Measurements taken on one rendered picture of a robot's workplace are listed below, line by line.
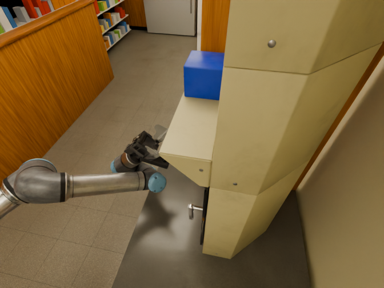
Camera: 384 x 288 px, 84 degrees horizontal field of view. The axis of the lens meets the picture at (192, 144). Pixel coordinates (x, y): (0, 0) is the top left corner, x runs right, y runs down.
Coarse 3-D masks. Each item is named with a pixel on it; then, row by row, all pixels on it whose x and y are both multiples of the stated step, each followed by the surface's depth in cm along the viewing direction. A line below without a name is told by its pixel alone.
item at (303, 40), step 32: (256, 0) 23; (288, 0) 22; (320, 0) 22; (352, 0) 23; (256, 32) 25; (288, 32) 24; (320, 32) 24; (352, 32) 27; (224, 64) 29; (256, 64) 28; (288, 64) 27; (320, 64) 27
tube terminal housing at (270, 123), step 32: (352, 64) 33; (224, 96) 32; (256, 96) 31; (288, 96) 30; (320, 96) 34; (224, 128) 36; (256, 128) 35; (288, 128) 34; (320, 128) 44; (224, 160) 42; (256, 160) 40; (288, 160) 45; (224, 192) 50; (256, 192) 48; (288, 192) 67; (224, 224) 62; (256, 224) 69; (224, 256) 82
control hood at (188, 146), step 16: (176, 112) 54; (192, 112) 54; (208, 112) 54; (176, 128) 50; (192, 128) 50; (208, 128) 50; (176, 144) 47; (192, 144) 47; (208, 144) 47; (176, 160) 45; (192, 160) 44; (208, 160) 44; (192, 176) 48; (208, 176) 47
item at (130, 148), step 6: (144, 132) 80; (138, 138) 78; (144, 138) 79; (150, 138) 81; (132, 144) 80; (138, 144) 76; (144, 144) 77; (150, 144) 80; (156, 144) 81; (126, 150) 83; (132, 150) 79; (138, 150) 79; (144, 150) 80; (132, 156) 85; (138, 156) 84; (144, 156) 82; (138, 162) 85
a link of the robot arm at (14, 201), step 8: (32, 160) 77; (40, 160) 78; (24, 168) 70; (48, 168) 72; (8, 176) 72; (16, 176) 71; (8, 184) 70; (0, 192) 70; (8, 192) 69; (0, 200) 69; (8, 200) 70; (16, 200) 70; (0, 208) 69; (8, 208) 71; (0, 216) 70
